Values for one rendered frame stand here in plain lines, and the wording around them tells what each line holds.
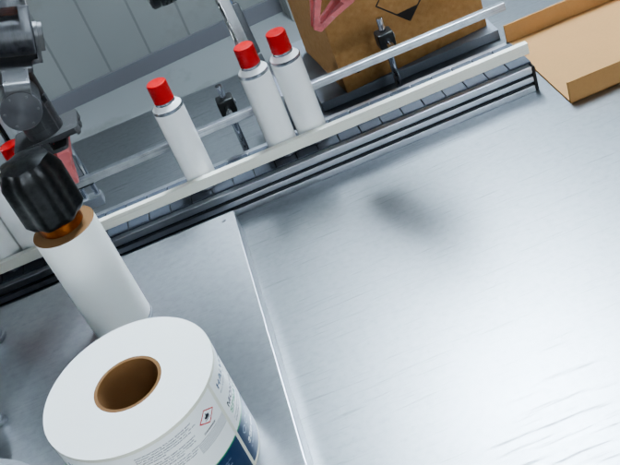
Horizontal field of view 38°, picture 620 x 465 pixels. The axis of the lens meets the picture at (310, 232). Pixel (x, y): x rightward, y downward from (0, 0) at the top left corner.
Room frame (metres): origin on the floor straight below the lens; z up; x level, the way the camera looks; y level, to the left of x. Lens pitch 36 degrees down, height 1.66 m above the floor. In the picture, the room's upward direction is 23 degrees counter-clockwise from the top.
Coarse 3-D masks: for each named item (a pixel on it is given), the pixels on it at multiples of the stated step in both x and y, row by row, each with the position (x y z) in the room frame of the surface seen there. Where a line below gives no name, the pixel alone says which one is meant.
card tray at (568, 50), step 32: (576, 0) 1.45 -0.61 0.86; (608, 0) 1.45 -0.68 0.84; (512, 32) 1.45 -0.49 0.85; (544, 32) 1.44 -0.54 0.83; (576, 32) 1.39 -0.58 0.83; (608, 32) 1.35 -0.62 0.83; (544, 64) 1.34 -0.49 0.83; (576, 64) 1.30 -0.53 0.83; (608, 64) 1.26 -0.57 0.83; (576, 96) 1.20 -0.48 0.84
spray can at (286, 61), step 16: (272, 32) 1.33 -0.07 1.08; (272, 48) 1.32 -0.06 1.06; (288, 48) 1.32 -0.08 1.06; (272, 64) 1.32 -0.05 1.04; (288, 64) 1.31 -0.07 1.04; (288, 80) 1.31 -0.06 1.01; (304, 80) 1.31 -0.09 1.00; (288, 96) 1.32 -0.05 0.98; (304, 96) 1.31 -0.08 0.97; (304, 112) 1.31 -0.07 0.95; (320, 112) 1.32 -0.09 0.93; (304, 128) 1.31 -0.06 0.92
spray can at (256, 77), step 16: (240, 48) 1.33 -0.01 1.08; (240, 64) 1.32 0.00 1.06; (256, 64) 1.32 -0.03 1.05; (240, 80) 1.33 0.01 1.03; (256, 80) 1.31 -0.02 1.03; (272, 80) 1.32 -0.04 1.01; (256, 96) 1.31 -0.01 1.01; (272, 96) 1.31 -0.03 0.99; (256, 112) 1.32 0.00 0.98; (272, 112) 1.31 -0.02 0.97; (272, 128) 1.31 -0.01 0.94; (288, 128) 1.31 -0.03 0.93; (272, 144) 1.31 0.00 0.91
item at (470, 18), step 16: (480, 16) 1.36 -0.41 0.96; (432, 32) 1.36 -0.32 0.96; (448, 32) 1.36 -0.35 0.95; (400, 48) 1.36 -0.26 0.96; (352, 64) 1.37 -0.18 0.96; (368, 64) 1.36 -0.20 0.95; (320, 80) 1.36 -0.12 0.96; (336, 80) 1.36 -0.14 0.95; (240, 112) 1.37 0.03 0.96; (208, 128) 1.36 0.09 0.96; (160, 144) 1.37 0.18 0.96; (128, 160) 1.36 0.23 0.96; (144, 160) 1.36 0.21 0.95; (96, 176) 1.36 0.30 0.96
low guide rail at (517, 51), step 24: (528, 48) 1.29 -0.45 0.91; (456, 72) 1.29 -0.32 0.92; (480, 72) 1.29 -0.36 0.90; (408, 96) 1.29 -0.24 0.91; (336, 120) 1.30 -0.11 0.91; (360, 120) 1.29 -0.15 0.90; (288, 144) 1.29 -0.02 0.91; (240, 168) 1.29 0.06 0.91; (168, 192) 1.29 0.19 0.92; (192, 192) 1.29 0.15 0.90; (120, 216) 1.29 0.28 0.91; (0, 264) 1.29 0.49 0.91; (24, 264) 1.29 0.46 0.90
